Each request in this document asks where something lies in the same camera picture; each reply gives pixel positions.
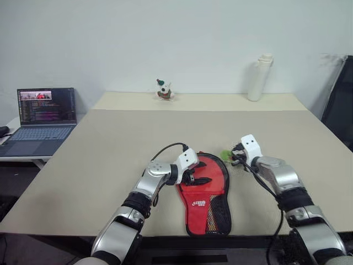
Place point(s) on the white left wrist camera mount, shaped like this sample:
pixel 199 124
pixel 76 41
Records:
pixel 187 160

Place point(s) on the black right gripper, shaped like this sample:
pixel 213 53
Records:
pixel 240 156

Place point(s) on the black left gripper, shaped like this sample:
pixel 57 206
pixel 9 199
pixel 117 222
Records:
pixel 190 176

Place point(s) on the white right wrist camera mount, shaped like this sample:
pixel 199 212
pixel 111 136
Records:
pixel 252 147

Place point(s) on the small white plush dog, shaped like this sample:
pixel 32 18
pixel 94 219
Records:
pixel 165 91

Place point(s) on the open grey laptop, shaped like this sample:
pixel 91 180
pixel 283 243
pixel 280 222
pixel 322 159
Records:
pixel 47 105

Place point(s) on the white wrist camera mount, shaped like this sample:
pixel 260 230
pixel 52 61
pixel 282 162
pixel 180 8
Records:
pixel 252 147
pixel 187 160

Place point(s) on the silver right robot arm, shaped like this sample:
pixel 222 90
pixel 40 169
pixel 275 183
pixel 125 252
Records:
pixel 286 179

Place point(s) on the black red mesh paddle case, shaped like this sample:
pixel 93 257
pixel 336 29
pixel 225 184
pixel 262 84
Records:
pixel 195 212

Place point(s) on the black office chair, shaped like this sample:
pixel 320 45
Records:
pixel 339 110

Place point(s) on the white water bottle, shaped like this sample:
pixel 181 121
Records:
pixel 257 80

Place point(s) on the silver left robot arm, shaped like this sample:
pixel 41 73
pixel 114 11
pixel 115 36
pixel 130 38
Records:
pixel 146 182

